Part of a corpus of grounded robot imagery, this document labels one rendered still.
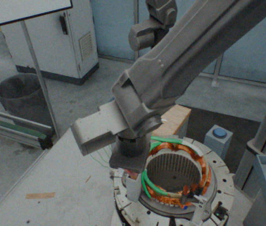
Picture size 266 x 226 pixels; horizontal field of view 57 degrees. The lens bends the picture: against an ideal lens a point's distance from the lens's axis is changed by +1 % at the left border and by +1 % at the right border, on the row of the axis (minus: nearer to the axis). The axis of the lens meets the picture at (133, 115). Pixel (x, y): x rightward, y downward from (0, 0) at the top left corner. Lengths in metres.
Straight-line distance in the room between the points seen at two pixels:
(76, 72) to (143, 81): 2.69
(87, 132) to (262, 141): 0.80
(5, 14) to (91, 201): 0.95
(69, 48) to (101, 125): 2.51
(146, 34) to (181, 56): 0.49
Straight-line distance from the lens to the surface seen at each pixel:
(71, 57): 2.90
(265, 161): 0.88
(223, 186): 0.70
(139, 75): 0.30
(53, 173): 1.14
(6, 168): 2.36
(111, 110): 0.38
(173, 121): 0.89
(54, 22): 2.84
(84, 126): 0.37
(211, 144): 0.93
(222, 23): 0.24
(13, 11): 1.39
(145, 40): 0.74
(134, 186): 0.59
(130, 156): 0.46
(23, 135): 1.42
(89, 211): 1.01
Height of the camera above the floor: 1.66
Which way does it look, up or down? 41 degrees down
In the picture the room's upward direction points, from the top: 2 degrees counter-clockwise
